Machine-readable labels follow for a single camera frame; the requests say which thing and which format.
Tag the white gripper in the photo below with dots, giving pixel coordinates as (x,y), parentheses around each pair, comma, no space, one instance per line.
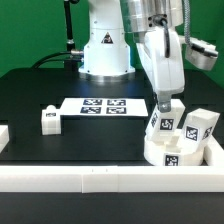
(166,75)

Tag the white round stool seat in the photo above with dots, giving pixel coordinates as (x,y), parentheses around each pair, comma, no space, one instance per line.
(170,154)

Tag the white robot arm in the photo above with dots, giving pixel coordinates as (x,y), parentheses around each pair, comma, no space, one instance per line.
(152,24)

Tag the white paper marker sheet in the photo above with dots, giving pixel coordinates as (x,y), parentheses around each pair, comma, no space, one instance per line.
(104,107)

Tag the white block at left edge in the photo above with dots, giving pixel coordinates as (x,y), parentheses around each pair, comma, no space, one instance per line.
(4,136)

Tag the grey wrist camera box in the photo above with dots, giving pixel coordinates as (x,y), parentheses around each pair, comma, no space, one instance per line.
(201,54)

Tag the white obstacle fence wall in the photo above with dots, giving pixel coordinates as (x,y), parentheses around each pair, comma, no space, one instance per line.
(94,179)

